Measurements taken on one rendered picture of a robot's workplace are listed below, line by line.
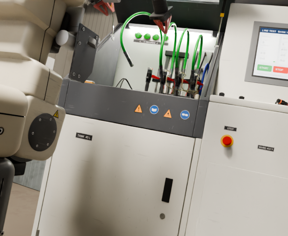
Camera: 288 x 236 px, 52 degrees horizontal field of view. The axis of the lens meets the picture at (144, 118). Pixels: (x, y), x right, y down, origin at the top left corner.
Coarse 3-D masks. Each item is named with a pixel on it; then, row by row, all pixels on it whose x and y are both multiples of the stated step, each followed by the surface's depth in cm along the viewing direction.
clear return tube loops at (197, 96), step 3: (168, 75) 147; (186, 75) 150; (198, 75) 152; (183, 78) 143; (195, 84) 140; (168, 87) 145; (180, 90) 148; (183, 90) 142; (186, 90) 148; (189, 90) 148; (192, 90) 148; (192, 93) 144; (195, 93) 141; (198, 93) 149; (195, 96) 147; (198, 96) 147
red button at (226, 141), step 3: (225, 135) 121; (228, 135) 120; (222, 138) 121; (225, 138) 117; (228, 138) 117; (231, 138) 120; (222, 141) 121; (225, 141) 117; (228, 141) 117; (231, 141) 117; (222, 144) 121; (225, 144) 117; (228, 144) 117; (231, 144) 120
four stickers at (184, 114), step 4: (136, 104) 132; (140, 104) 131; (136, 108) 132; (140, 108) 131; (152, 108) 130; (156, 108) 129; (140, 112) 131; (152, 112) 129; (156, 112) 129; (164, 112) 128; (168, 112) 128; (172, 112) 127; (180, 112) 126; (184, 112) 126; (188, 112) 126; (164, 116) 128; (168, 116) 128; (172, 116) 127; (180, 116) 126; (184, 116) 126; (188, 116) 125
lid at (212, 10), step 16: (128, 0) 182; (144, 0) 178; (176, 0) 173; (192, 0) 171; (208, 0) 168; (128, 16) 192; (144, 16) 188; (176, 16) 181; (192, 16) 178; (208, 16) 175; (224, 16) 172
